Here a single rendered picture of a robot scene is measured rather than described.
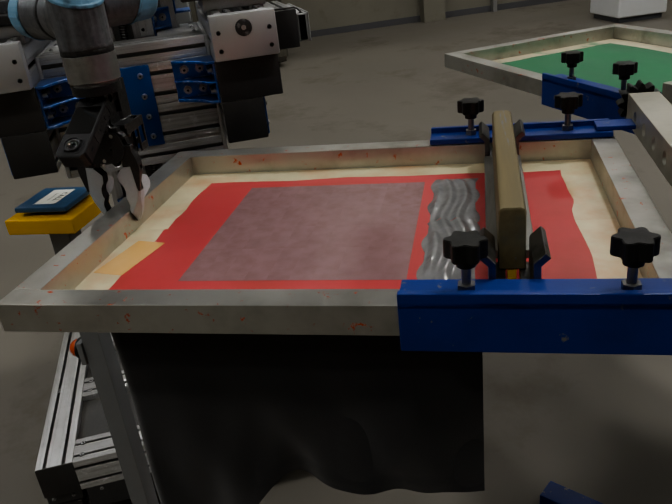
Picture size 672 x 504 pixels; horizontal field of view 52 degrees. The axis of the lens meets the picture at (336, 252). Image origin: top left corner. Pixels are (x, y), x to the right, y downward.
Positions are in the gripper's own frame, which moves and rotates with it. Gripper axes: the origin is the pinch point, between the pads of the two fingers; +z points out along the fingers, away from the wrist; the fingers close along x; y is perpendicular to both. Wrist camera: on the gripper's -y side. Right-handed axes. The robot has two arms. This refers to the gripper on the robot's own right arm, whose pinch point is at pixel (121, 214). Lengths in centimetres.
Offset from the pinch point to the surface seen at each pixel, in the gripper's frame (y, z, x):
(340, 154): 25.3, -0.1, -30.5
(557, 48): 125, 3, -78
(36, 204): 8.5, 1.2, 20.5
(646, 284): -27, -2, -71
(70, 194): 12.9, 1.2, 16.4
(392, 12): 887, 83, 57
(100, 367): 9.9, 36.4, 18.6
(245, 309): -29.3, -0.5, -29.4
